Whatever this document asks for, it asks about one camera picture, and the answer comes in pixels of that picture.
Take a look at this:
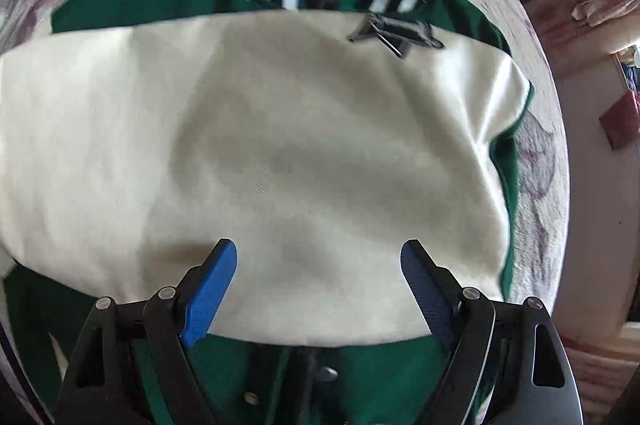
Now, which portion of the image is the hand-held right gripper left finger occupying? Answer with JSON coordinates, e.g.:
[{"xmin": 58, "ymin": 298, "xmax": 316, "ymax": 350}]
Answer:
[{"xmin": 54, "ymin": 238, "xmax": 239, "ymax": 425}]

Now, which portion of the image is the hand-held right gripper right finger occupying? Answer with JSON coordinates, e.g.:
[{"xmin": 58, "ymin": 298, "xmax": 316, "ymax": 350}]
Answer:
[{"xmin": 401, "ymin": 238, "xmax": 584, "ymax": 425}]

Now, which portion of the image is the green and white varsity jacket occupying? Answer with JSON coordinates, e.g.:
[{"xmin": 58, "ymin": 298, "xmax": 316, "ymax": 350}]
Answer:
[{"xmin": 0, "ymin": 0, "xmax": 536, "ymax": 425}]

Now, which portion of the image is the dark red cloth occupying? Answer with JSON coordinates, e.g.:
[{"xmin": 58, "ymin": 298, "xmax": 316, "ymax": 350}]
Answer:
[{"xmin": 599, "ymin": 89, "xmax": 640, "ymax": 152}]

